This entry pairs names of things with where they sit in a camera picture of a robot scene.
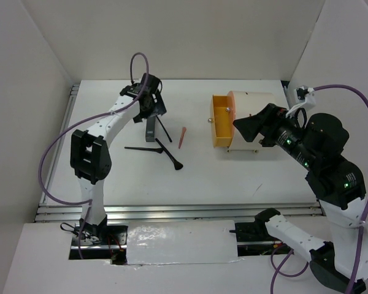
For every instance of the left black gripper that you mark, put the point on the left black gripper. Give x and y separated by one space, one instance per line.
158 108

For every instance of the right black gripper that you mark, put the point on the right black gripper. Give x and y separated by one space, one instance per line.
249 125

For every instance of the dark grey rectangular makeup box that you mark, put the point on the dark grey rectangular makeup box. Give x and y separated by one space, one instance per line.
150 130

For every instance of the yellow drawer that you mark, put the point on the yellow drawer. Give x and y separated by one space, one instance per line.
222 129

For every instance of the orange top drawer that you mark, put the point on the orange top drawer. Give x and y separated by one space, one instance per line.
231 105

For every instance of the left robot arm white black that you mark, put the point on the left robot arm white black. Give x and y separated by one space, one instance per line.
90 157

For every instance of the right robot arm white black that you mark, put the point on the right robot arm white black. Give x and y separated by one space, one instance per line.
338 184

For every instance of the coral orange makeup applicator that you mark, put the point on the coral orange makeup applicator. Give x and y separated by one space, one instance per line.
182 137

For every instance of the thin black eyeliner stick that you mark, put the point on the thin black eyeliner stick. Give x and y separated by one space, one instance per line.
164 129

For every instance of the black brush lying horizontal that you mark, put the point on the black brush lying horizontal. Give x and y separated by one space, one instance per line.
155 150

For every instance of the black brush lying diagonal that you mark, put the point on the black brush lying diagonal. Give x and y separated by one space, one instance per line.
177 165

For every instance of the white cover sheet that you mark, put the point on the white cover sheet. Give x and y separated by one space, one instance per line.
181 242

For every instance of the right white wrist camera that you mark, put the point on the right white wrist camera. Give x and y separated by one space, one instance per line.
306 100

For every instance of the aluminium rail frame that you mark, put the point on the aluminium rail frame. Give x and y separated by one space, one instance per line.
213 183

